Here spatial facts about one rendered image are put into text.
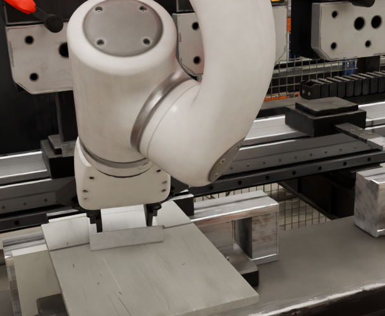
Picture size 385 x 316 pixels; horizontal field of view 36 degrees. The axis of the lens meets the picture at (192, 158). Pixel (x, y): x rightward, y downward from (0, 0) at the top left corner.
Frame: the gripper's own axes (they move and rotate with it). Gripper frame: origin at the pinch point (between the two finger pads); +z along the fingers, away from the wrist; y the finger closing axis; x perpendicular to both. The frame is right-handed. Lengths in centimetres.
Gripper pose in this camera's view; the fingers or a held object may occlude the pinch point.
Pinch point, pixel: (123, 212)
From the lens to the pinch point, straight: 71.7
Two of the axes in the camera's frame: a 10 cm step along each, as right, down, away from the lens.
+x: 1.8, 8.5, -5.0
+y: -9.8, 1.0, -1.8
